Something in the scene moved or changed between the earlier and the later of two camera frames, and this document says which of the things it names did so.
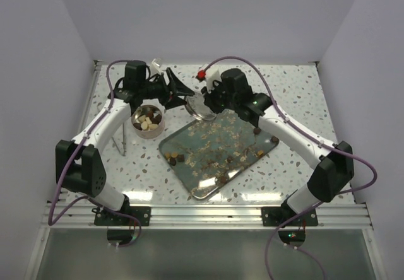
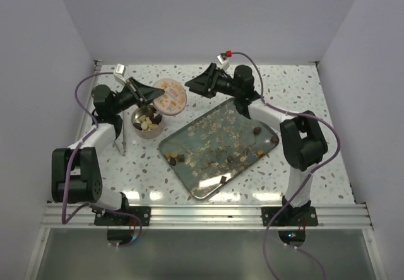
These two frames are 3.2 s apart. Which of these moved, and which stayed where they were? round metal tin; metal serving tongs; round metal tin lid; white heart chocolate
Moved: round metal tin lid
Stayed: metal serving tongs; white heart chocolate; round metal tin
